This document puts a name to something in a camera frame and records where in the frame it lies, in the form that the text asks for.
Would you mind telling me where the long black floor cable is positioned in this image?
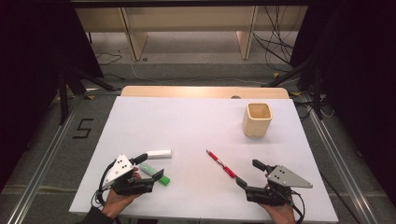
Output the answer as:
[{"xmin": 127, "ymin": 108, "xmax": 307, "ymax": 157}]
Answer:
[{"xmin": 320, "ymin": 172, "xmax": 362, "ymax": 224}]

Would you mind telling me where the light wooden bench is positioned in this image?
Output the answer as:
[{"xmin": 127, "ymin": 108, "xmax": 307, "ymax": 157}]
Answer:
[{"xmin": 74, "ymin": 5, "xmax": 309, "ymax": 62}]

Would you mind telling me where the right hand-held gripper cable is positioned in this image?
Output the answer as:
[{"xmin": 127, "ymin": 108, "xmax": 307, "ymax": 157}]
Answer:
[{"xmin": 281, "ymin": 186, "xmax": 306, "ymax": 224}]

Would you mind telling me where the beige square pen cup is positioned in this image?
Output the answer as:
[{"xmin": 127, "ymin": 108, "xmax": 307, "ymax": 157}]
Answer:
[{"xmin": 242, "ymin": 102, "xmax": 274, "ymax": 138}]

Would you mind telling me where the black curtain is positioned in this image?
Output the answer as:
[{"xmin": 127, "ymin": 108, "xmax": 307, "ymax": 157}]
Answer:
[
  {"xmin": 289, "ymin": 0, "xmax": 396, "ymax": 206},
  {"xmin": 0, "ymin": 0, "xmax": 106, "ymax": 194}
]

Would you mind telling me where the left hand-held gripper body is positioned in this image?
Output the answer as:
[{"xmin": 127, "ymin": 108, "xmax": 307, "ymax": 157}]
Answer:
[{"xmin": 102, "ymin": 153, "xmax": 156, "ymax": 197}]

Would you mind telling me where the black cable bundle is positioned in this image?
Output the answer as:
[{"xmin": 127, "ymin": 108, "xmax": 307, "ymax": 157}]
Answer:
[{"xmin": 251, "ymin": 5, "xmax": 300, "ymax": 73}]

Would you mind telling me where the person's left hand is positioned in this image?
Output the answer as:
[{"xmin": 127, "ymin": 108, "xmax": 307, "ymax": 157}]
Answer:
[{"xmin": 101, "ymin": 188, "xmax": 143, "ymax": 218}]

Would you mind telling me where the white glue stick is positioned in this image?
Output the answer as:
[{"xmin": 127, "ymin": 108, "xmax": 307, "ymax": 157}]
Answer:
[{"xmin": 146, "ymin": 148, "xmax": 173, "ymax": 161}]

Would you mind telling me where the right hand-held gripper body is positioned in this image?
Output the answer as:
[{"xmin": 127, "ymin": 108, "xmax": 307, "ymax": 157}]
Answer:
[{"xmin": 245, "ymin": 164, "xmax": 314, "ymax": 207}]

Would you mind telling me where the light wooden table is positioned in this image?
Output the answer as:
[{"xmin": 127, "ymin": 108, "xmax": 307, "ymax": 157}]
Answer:
[{"xmin": 120, "ymin": 85, "xmax": 290, "ymax": 100}]

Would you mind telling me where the aluminium floor rail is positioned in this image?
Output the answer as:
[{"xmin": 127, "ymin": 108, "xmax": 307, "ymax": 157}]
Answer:
[
  {"xmin": 6, "ymin": 96, "xmax": 85, "ymax": 224},
  {"xmin": 303, "ymin": 92, "xmax": 379, "ymax": 224}
]

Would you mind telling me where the white table cover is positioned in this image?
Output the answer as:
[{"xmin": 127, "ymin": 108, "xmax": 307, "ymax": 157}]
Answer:
[{"xmin": 68, "ymin": 95, "xmax": 340, "ymax": 223}]

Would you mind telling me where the person's right hand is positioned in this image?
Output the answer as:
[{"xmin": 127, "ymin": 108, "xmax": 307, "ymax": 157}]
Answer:
[{"xmin": 260, "ymin": 201, "xmax": 297, "ymax": 224}]

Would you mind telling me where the hand-held gripper cable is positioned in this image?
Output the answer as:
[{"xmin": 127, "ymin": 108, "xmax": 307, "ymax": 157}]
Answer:
[
  {"xmin": 91, "ymin": 160, "xmax": 122, "ymax": 224},
  {"xmin": 281, "ymin": 186, "xmax": 306, "ymax": 224}
]

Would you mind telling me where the red pen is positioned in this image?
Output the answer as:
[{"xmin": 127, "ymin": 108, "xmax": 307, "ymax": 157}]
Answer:
[{"xmin": 205, "ymin": 149, "xmax": 237, "ymax": 179}]

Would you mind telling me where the green marker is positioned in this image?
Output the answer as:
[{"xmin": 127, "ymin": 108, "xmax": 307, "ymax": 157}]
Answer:
[{"xmin": 138, "ymin": 163, "xmax": 171, "ymax": 187}]

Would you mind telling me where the left hand-held gripper cable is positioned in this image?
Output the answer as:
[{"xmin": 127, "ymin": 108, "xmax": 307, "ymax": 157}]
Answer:
[{"xmin": 91, "ymin": 160, "xmax": 122, "ymax": 224}]

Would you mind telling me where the thin black floor cable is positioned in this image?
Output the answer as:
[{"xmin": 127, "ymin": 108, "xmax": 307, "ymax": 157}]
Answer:
[{"xmin": 94, "ymin": 51, "xmax": 124, "ymax": 66}]

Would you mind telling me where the black metal stand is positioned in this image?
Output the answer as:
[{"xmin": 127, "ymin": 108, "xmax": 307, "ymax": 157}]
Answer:
[
  {"xmin": 57, "ymin": 62, "xmax": 122, "ymax": 125},
  {"xmin": 261, "ymin": 55, "xmax": 325, "ymax": 120}
]

